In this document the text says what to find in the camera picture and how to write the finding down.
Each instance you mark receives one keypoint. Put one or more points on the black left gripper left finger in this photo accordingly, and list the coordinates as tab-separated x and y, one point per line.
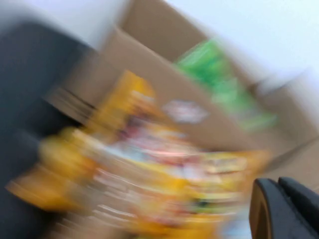
271	214

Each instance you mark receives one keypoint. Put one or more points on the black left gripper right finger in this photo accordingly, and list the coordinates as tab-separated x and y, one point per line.
306	206

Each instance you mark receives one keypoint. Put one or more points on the yellow fries snack bag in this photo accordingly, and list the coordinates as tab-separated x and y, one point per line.
139	179

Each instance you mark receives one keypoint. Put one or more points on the green snack bag with barcode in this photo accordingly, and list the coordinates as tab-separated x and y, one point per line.
219	79

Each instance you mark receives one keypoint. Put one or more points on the cardboard box marked F2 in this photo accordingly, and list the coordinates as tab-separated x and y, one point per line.
139	57

